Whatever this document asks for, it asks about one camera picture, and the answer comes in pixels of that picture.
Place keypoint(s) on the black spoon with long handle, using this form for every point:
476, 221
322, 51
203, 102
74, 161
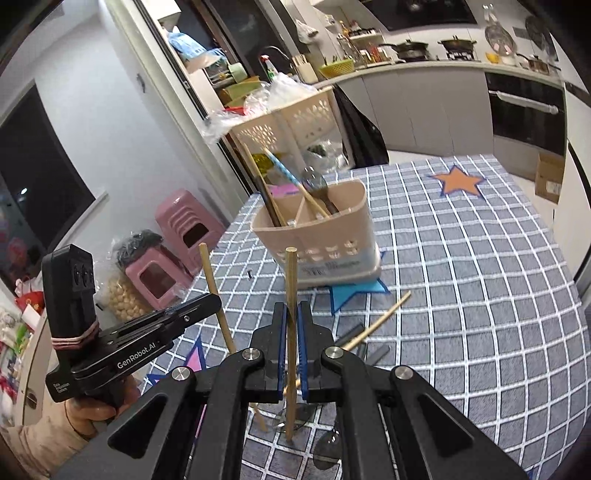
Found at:
274, 212

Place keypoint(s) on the bag of nuts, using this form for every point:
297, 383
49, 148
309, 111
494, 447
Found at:
122, 298

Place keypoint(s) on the beige plastic storage rack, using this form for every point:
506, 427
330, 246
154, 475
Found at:
295, 127

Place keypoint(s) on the cardboard box on floor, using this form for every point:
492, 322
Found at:
549, 176

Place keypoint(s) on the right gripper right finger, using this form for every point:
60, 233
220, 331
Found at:
312, 340

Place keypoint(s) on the person's left hand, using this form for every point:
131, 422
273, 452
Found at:
83, 414

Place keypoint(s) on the black pot on stove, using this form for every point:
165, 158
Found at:
459, 49

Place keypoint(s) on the black wok on stove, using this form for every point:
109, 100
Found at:
410, 51

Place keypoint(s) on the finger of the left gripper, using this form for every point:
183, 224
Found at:
164, 325

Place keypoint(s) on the black garbage bag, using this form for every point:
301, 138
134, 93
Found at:
368, 147

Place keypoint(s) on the tall pink plastic stool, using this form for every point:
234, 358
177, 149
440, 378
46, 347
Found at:
185, 224

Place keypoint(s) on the beige utensil holder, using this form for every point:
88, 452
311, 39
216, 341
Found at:
340, 249

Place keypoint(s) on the grey checked tablecloth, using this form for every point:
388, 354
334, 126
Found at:
486, 307

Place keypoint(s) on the green colander basket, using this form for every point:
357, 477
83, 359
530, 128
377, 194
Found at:
338, 68

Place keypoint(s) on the low pink plastic stool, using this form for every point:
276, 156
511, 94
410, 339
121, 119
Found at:
158, 276

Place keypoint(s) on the plain wooden chopstick in holder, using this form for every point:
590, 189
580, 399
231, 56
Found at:
252, 166

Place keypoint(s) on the transparent dark spoon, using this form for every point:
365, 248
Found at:
315, 184

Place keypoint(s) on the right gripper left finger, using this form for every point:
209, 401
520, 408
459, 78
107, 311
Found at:
266, 383

